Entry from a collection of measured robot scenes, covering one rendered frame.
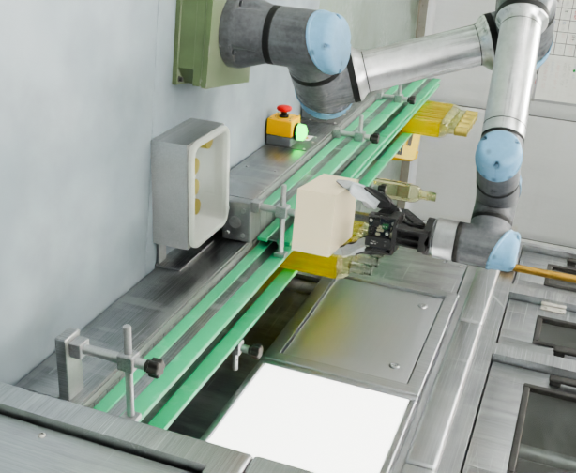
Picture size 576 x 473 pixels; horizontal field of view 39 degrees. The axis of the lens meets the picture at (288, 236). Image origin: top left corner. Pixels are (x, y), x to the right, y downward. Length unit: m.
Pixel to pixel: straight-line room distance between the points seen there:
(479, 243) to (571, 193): 6.48
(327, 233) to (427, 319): 0.51
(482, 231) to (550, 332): 0.64
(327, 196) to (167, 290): 0.37
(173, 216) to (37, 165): 0.41
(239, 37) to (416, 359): 0.77
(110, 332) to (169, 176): 0.33
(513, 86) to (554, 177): 6.42
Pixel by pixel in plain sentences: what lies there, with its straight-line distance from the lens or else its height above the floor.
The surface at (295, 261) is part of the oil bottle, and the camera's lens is 1.88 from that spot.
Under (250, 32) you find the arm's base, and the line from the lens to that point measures 1.63.
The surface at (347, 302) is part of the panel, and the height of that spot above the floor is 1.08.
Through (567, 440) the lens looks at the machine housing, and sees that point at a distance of 1.74.
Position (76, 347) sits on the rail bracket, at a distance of 1.27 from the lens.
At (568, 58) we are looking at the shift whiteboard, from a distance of 7.62.
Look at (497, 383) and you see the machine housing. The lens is 1.85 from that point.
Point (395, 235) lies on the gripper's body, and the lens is 1.49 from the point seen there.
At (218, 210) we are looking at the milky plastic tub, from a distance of 1.78.
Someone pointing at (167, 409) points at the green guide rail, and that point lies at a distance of 1.45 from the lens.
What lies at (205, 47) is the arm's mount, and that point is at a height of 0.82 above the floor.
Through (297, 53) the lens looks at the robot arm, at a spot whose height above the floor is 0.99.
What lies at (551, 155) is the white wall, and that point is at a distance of 7.85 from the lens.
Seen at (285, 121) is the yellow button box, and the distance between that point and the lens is 2.13.
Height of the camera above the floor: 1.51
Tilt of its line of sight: 18 degrees down
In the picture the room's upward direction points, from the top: 101 degrees clockwise
